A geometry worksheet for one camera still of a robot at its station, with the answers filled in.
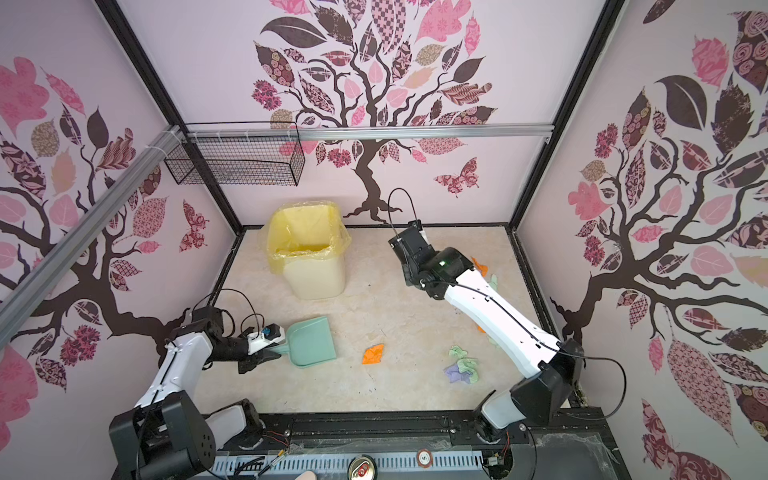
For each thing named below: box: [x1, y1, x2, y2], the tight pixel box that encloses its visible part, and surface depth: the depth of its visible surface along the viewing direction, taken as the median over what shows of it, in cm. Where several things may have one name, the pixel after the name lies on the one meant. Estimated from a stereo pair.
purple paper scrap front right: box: [446, 364, 472, 384], surface depth 83 cm
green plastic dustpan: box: [269, 316, 336, 368], surface depth 86 cm
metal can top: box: [347, 454, 378, 480], surface depth 61 cm
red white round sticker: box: [416, 448, 434, 469], surface depth 71 cm
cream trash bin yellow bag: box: [258, 201, 352, 300], surface depth 92 cm
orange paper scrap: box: [362, 344, 384, 365], surface depth 87 cm
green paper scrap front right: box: [449, 345, 479, 384], surface depth 84 cm
